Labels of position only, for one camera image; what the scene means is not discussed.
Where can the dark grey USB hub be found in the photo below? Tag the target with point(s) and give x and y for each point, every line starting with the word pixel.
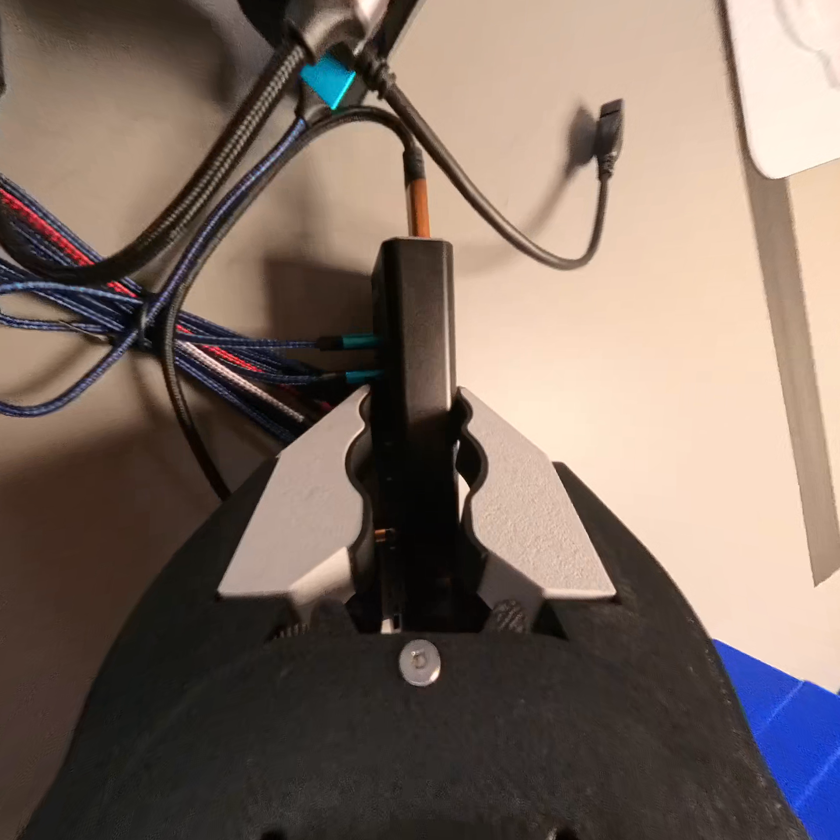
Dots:
pixel 399 32

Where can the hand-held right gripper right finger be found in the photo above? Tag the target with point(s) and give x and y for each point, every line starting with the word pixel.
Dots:
pixel 537 518

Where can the black long USB hub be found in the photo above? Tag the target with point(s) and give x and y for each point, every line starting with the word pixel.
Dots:
pixel 418 328

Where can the document stand with instruction sheet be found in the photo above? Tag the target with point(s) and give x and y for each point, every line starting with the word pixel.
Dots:
pixel 787 100

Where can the blue plastic bin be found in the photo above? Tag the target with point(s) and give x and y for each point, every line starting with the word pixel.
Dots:
pixel 787 742

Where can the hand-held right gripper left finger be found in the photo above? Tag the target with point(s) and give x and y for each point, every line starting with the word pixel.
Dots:
pixel 302 511

